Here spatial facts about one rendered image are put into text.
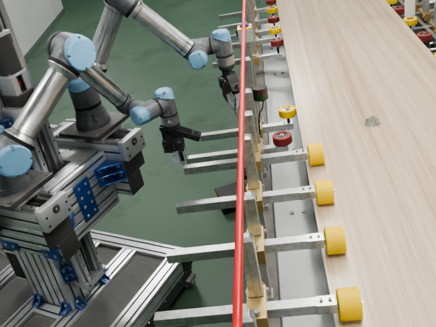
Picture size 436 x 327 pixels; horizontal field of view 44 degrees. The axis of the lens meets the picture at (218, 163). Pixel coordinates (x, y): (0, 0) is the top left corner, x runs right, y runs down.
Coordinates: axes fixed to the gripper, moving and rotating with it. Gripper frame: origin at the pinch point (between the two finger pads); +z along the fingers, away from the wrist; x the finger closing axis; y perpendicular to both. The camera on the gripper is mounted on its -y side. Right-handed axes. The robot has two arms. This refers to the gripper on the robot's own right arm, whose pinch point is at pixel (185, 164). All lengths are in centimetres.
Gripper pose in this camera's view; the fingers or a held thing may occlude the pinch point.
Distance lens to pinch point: 232.1
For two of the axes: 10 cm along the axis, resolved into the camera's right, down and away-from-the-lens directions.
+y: -9.8, 1.3, 1.3
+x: -0.5, 5.1, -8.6
